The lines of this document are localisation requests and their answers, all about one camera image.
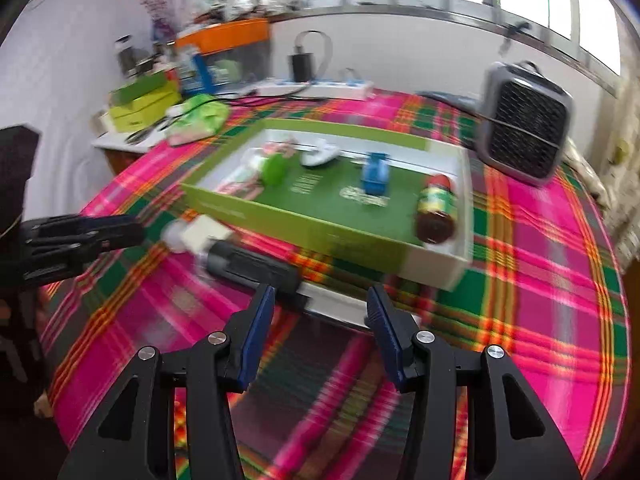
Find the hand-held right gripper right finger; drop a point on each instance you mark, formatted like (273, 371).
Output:
(387, 335)

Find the white round smiley case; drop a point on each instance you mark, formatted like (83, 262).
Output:
(320, 155)

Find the grey space heater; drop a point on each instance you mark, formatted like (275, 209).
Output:
(525, 125)

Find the black window hook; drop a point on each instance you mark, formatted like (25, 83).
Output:
(512, 35)

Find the metal window grille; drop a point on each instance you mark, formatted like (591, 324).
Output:
(450, 5)

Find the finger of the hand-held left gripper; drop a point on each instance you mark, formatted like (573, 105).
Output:
(100, 247)
(65, 227)

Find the glass jar with black lid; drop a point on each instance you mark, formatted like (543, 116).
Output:
(126, 57)

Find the blue and white carton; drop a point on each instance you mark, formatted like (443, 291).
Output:
(197, 75)

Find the dark green box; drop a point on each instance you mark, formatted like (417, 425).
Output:
(140, 87)

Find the yellow green box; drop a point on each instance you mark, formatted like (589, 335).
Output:
(142, 112)

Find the black charger adapter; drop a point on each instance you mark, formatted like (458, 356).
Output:
(301, 66)

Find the scissors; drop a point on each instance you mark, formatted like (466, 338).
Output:
(140, 134)

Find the grey blue handheld device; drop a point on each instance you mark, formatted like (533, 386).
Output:
(450, 100)

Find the brown bottle with red cap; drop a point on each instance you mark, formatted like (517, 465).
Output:
(437, 210)

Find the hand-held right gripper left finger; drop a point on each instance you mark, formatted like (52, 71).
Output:
(257, 335)

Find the pink contact lens case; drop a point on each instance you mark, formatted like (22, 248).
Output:
(275, 149)

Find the plaid cloth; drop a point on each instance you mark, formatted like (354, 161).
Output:
(540, 285)

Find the blue usb stick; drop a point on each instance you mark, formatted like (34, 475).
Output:
(376, 175)

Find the green and white cardboard box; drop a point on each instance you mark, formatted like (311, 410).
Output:
(300, 230)

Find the white side table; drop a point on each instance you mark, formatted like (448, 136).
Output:
(125, 150)

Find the patterned curtain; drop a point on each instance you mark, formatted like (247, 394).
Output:
(622, 175)

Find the white plastic cap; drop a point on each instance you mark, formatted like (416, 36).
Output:
(207, 235)

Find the black plastic holder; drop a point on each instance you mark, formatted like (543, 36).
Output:
(250, 270)

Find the orange lidded storage box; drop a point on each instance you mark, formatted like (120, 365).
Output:
(225, 35)

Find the silver power bank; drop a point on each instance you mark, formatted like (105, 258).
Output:
(335, 305)

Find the white power strip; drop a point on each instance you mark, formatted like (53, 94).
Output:
(330, 91)

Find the green tissue pack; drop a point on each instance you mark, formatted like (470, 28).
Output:
(200, 117)

